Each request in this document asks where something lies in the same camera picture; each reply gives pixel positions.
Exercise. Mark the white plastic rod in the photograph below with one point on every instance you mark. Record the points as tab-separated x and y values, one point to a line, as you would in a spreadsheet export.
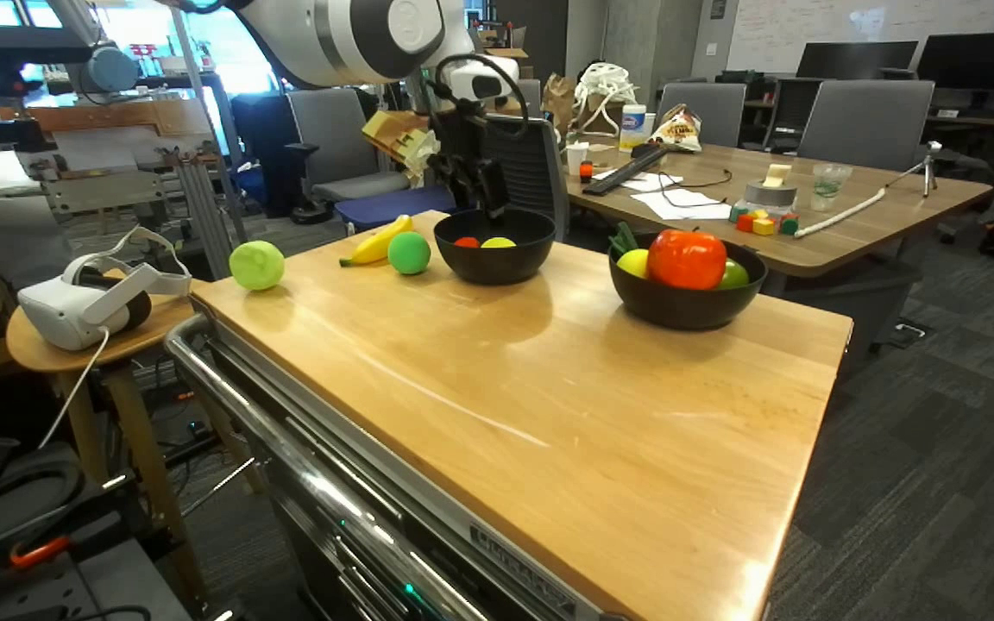
842	211

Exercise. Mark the round wooden stool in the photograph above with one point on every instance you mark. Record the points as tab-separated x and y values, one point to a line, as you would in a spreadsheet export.
31	353

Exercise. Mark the white VR headset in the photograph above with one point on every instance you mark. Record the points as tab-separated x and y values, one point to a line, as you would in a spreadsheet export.
69	312

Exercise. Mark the tan wrist camera mount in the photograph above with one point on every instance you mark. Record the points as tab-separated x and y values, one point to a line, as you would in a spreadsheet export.
397	138

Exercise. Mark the yellow toy block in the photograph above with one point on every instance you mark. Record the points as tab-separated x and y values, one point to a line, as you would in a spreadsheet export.
764	223

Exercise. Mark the red toy block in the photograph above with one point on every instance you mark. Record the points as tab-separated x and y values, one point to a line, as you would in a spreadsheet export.
746	223

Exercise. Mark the white cart with wooden top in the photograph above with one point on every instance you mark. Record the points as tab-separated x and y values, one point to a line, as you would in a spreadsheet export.
518	403

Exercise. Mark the white paper cup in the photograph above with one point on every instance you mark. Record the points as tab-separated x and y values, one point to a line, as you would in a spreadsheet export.
577	156

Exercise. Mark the green toy block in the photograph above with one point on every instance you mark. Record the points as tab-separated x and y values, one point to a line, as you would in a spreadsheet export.
788	224

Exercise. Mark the grey arm with blue joint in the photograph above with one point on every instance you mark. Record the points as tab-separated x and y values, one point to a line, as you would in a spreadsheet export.
105	67

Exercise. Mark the clear plastic food container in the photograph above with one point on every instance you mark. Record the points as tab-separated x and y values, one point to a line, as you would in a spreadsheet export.
774	191

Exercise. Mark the white paper sheet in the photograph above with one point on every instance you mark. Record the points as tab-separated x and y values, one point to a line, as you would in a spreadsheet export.
682	205

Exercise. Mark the yellow foam ball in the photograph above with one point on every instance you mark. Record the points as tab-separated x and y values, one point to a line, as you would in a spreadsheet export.
499	243

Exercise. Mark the yellow toy banana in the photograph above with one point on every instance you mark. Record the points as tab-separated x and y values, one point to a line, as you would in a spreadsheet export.
378	243

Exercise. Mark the black computer monitor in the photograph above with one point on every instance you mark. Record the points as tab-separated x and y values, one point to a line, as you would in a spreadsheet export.
852	56
984	61

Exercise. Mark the white bottle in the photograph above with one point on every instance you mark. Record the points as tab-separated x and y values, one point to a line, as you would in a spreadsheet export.
634	124

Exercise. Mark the grey mesh office chair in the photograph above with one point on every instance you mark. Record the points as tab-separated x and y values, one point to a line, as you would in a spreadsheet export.
531	173

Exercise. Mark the small tabletop tripod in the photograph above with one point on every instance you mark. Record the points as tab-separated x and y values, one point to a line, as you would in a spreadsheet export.
926	168

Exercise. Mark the black plastic bowl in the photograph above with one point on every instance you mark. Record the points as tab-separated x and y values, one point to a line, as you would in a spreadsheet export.
495	265
686	309

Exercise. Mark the aluminium frame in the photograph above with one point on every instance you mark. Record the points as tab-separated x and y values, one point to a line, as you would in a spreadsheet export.
207	207

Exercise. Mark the wooden office desk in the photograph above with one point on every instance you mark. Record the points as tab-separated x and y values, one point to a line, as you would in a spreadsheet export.
862	224

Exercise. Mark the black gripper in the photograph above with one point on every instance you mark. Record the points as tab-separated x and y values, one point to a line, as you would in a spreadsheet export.
462	131

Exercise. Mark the grey chair with blue seat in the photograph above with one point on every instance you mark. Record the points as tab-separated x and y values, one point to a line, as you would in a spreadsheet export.
334	138

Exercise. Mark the tan crumpled bag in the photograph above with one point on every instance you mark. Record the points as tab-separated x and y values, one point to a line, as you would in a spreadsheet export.
676	130

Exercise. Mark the black long bar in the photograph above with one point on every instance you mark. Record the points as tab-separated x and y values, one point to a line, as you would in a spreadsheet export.
624	168

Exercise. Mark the orange fruit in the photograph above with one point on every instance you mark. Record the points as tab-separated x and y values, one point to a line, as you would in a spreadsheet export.
686	259

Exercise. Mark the green toy lime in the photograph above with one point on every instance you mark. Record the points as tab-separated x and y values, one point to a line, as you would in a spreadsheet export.
732	273

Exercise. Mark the dark green foam ball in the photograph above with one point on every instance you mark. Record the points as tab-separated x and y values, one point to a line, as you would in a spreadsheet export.
407	253

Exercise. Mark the clear plastic cup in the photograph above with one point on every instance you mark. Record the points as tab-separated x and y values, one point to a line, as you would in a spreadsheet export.
830	181

